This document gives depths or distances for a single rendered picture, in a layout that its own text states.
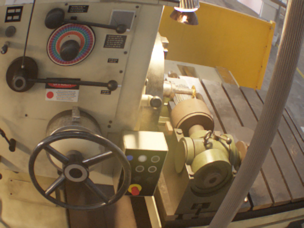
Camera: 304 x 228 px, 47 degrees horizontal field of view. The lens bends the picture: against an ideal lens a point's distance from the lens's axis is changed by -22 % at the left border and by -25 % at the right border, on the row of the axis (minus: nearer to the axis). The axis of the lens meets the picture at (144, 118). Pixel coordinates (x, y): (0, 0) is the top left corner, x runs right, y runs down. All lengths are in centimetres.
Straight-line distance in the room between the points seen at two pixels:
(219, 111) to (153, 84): 95
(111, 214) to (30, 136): 83
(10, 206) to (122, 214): 70
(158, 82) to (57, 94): 42
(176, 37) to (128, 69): 273
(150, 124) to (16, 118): 58
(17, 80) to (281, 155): 167
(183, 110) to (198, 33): 233
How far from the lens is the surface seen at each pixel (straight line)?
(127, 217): 226
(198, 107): 193
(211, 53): 435
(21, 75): 136
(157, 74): 168
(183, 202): 176
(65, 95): 148
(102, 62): 143
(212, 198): 179
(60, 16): 128
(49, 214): 220
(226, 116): 255
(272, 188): 215
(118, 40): 139
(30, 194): 226
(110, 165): 168
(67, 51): 129
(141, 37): 140
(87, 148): 147
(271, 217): 212
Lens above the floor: 227
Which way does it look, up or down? 33 degrees down
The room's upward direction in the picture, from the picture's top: 14 degrees clockwise
